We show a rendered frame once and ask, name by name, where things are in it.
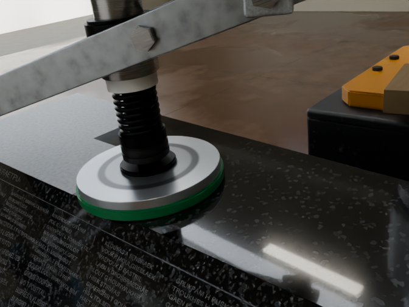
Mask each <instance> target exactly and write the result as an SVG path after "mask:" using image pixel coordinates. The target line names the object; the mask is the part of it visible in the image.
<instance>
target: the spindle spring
mask: <svg viewBox="0 0 409 307"><path fill-rule="evenodd" d="M120 94H129V93H120ZM120 94H117V93H113V94H112V98H113V99H114V101H113V104H114V105H115V108H114V109H115V110H116V116H117V117H118V118H117V121H118V123H119V124H118V125H119V128H120V134H121V135H124V136H142V135H146V134H149V133H152V132H154V131H155V130H157V129H159V128H160V127H161V126H162V123H163V121H162V119H161V114H160V108H159V102H158V96H157V90H156V85H155V86H153V87H151V88H148V89H146V90H144V91H141V92H139V93H135V94H129V95H120ZM146 95H148V96H146ZM144 96H146V97H144ZM140 97H143V98H141V99H137V98H140ZM132 99H137V100H133V101H127V100H132ZM146 102H148V103H146ZM143 103H146V104H143ZM139 104H143V105H139ZM134 105H139V106H136V107H130V106H134ZM124 107H129V108H124ZM149 107H150V108H149ZM147 108H149V109H147ZM145 109H147V110H145ZM141 110H144V111H141ZM136 111H140V112H137V113H132V112H136ZM126 113H130V114H126ZM149 114H150V115H149ZM146 115H148V116H146ZM143 116H146V117H143ZM140 117H143V118H140ZM134 118H139V119H134ZM127 119H132V120H127ZM150 120H151V121H150ZM147 121H149V122H147ZM143 122H146V123H144V124H141V123H143ZM135 124H139V125H135ZM149 127H151V128H149ZM146 128H148V129H146ZM142 129H145V130H142ZM136 130H141V131H137V132H127V131H136Z"/></svg>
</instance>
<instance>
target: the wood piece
mask: <svg viewBox="0 0 409 307"><path fill-rule="evenodd" d="M383 113H393V114H402V115H409V63H405V64H404V65H403V67H401V69H400V70H399V71H398V73H397V74H396V75H395V76H394V78H393V79H392V80H391V82H390V83H389V84H388V85H387V86H386V88H385V89H384V91H383Z"/></svg>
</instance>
